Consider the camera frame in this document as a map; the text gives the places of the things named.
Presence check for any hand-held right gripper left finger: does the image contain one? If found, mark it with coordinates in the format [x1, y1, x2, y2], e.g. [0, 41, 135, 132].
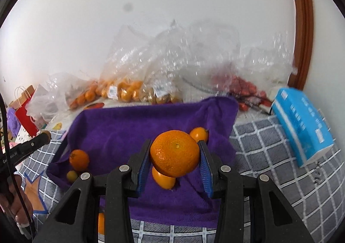
[32, 139, 152, 243]

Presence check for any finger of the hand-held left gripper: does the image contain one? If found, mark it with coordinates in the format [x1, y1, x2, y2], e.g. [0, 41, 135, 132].
[15, 130, 52, 159]

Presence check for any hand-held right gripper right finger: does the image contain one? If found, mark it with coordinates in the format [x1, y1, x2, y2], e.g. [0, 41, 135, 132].
[198, 140, 315, 243]

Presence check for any large orange with dark mark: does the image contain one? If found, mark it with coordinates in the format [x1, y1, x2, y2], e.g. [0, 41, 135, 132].
[69, 150, 90, 172]

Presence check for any purple towel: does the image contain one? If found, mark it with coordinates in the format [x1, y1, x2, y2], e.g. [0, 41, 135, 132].
[47, 96, 239, 229]

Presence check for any person's left hand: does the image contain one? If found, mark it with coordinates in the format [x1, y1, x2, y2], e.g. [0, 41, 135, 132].
[6, 175, 35, 230]

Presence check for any white flower print pillow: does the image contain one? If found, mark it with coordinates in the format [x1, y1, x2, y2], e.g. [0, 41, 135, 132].
[15, 125, 34, 144]

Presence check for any red paper bag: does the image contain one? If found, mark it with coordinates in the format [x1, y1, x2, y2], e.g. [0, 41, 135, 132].
[15, 85, 41, 137]

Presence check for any purple fluffy cloth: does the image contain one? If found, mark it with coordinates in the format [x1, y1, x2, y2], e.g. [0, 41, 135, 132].
[7, 108, 21, 136]

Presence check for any white plastic bag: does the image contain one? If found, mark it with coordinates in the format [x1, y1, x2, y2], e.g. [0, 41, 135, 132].
[25, 84, 60, 124]

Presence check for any grey checked blanket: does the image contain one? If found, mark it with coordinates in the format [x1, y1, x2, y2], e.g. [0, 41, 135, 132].
[16, 116, 345, 243]

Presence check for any clear plastic bag of oranges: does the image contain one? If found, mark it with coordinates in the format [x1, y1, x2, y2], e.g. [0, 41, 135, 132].
[49, 72, 99, 110]

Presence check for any clear bag of yellow fruit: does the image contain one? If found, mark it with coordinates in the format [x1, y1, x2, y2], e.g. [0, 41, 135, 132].
[141, 71, 184, 105]

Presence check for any labelled clear bag of oranges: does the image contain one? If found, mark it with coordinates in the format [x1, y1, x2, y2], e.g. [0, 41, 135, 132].
[98, 23, 151, 103]

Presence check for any clear bag of red fruit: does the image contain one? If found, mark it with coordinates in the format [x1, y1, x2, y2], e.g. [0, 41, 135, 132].
[186, 21, 297, 105]

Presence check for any blue tissue pack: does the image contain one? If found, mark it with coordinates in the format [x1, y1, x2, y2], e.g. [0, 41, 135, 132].
[271, 87, 335, 168]

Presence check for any small metal keyring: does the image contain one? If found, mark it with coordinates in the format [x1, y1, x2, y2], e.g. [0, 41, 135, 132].
[313, 162, 324, 182]

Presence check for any black cable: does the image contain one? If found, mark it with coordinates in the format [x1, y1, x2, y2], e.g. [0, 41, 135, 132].
[0, 92, 37, 243]

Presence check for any brown wooden door frame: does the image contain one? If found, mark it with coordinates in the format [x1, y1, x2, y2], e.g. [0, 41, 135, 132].
[286, 0, 315, 90]

